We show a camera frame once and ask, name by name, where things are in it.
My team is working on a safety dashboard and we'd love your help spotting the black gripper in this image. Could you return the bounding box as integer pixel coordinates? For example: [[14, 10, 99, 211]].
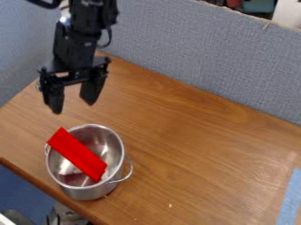
[[39, 20, 111, 114]]

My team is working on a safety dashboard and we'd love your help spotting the metal pot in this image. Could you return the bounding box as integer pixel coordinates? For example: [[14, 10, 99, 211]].
[[44, 124, 134, 200]]

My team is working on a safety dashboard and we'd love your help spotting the grey fabric partition panel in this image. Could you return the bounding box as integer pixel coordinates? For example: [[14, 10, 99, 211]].
[[103, 0, 301, 126]]

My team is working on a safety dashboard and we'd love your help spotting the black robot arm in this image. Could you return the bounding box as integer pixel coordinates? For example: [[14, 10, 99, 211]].
[[37, 0, 119, 114]]

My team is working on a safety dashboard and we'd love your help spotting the black cable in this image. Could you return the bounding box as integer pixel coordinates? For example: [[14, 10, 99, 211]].
[[95, 25, 113, 49]]

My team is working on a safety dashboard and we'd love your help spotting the red rectangular block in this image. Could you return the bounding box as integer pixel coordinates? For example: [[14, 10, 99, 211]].
[[47, 127, 107, 182]]

